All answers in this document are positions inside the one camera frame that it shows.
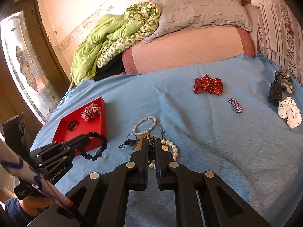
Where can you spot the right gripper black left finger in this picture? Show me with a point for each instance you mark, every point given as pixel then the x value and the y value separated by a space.
pixel 101 199

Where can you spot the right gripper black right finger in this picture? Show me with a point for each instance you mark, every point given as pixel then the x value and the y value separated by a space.
pixel 202 199

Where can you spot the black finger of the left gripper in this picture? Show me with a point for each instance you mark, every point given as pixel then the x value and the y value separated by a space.
pixel 49 160
pixel 57 148

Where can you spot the red jewelry tray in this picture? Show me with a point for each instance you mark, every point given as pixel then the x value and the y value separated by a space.
pixel 97 124

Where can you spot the person's left hand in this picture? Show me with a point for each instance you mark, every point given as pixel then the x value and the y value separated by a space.
pixel 34 206

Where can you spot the red white plaid scrunchie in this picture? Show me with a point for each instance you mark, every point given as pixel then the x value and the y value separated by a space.
pixel 91 112

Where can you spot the white blue patterned sleeve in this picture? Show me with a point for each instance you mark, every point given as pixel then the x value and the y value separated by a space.
pixel 16 166

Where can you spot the black folded garment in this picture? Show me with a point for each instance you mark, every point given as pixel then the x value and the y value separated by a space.
pixel 114 67

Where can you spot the stained glass door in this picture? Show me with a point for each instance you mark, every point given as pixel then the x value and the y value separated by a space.
pixel 26 69

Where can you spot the light blue bed blanket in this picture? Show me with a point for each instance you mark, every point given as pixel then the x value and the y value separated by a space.
pixel 254 152

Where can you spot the purple braided hair clip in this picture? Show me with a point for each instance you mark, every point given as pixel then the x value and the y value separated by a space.
pixel 235 105

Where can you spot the green quilted comforter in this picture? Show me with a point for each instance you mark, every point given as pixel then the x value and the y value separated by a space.
pixel 112 35

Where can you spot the white black dotted scrunchie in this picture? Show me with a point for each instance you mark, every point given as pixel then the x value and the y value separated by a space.
pixel 288 110

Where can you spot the red polka dot scrunchie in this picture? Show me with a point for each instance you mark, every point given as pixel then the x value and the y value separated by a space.
pixel 207 84

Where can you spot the pink bolster cushion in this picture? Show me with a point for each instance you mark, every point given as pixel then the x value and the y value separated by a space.
pixel 188 47

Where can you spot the black lace scrunchie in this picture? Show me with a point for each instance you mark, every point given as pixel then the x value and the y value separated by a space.
pixel 282 84

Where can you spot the grey pillow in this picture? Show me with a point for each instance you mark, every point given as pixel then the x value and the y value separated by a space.
pixel 180 14

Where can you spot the striped floral pillow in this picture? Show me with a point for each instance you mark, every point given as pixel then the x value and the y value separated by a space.
pixel 280 37

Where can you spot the black cord gold charm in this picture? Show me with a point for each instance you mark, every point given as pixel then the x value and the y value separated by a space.
pixel 133 141

